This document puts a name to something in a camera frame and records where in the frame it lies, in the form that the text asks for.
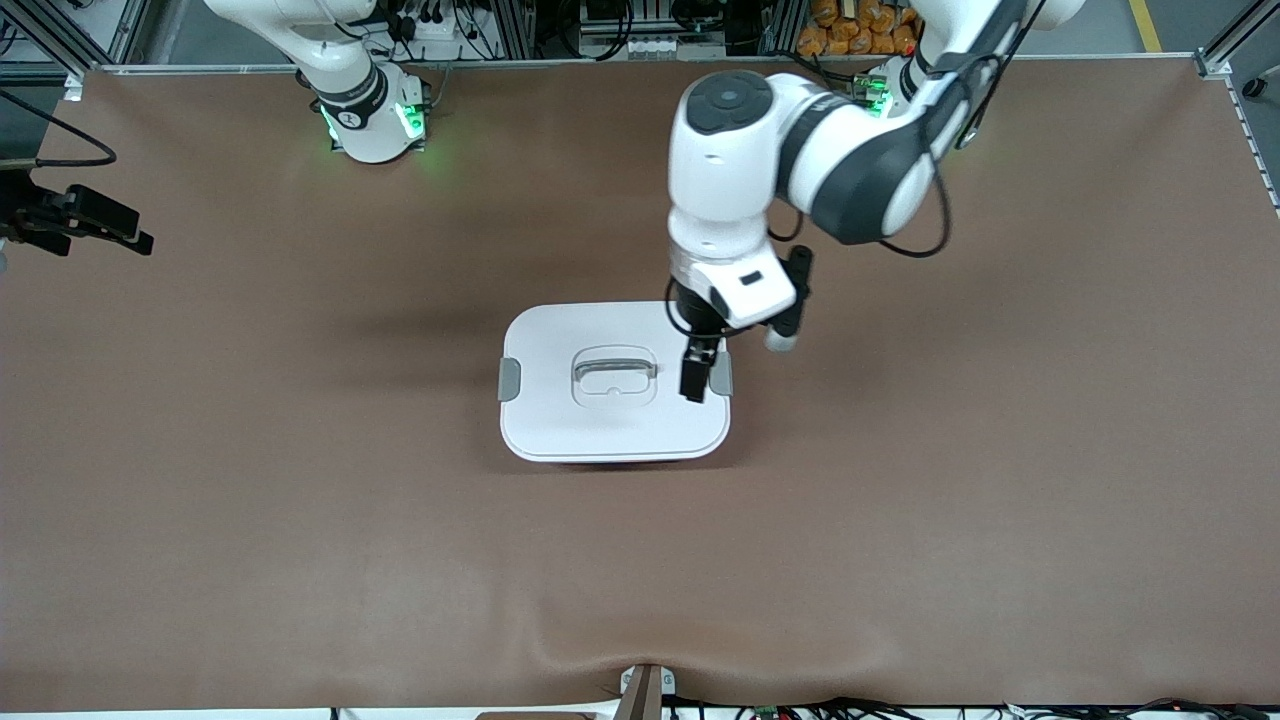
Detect brown table mat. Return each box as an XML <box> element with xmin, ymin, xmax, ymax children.
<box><xmin>0</xmin><ymin>55</ymin><xmax>1280</xmax><ymax>713</ymax></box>

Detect orange items pile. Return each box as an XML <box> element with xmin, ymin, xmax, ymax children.
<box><xmin>797</xmin><ymin>0</ymin><xmax>923</xmax><ymax>58</ymax></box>

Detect white power strip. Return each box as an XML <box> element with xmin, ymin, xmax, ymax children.
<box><xmin>385</xmin><ymin>0</ymin><xmax>473</xmax><ymax>61</ymax></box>

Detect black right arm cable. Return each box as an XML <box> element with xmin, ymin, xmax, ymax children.
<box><xmin>0</xmin><ymin>88</ymin><xmax>119</xmax><ymax>171</ymax></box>

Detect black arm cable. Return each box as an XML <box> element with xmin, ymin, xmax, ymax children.
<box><xmin>765</xmin><ymin>0</ymin><xmax>1051</xmax><ymax>260</ymax></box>
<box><xmin>0</xmin><ymin>88</ymin><xmax>119</xmax><ymax>171</ymax></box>

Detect aluminium frame profile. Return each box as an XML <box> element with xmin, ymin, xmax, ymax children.
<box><xmin>0</xmin><ymin>0</ymin><xmax>153</xmax><ymax>81</ymax></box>

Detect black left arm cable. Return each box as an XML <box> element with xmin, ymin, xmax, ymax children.
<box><xmin>765</xmin><ymin>0</ymin><xmax>1051</xmax><ymax>260</ymax></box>

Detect aluminium table edge rail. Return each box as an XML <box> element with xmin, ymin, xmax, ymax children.
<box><xmin>65</xmin><ymin>52</ymin><xmax>1201</xmax><ymax>77</ymax></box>

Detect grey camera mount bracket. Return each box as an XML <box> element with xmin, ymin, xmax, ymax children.
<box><xmin>617</xmin><ymin>663</ymin><xmax>678</xmax><ymax>720</ymax></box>

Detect aluminium frame corner post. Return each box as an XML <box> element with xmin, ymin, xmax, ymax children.
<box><xmin>1195</xmin><ymin>0</ymin><xmax>1280</xmax><ymax>216</ymax></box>

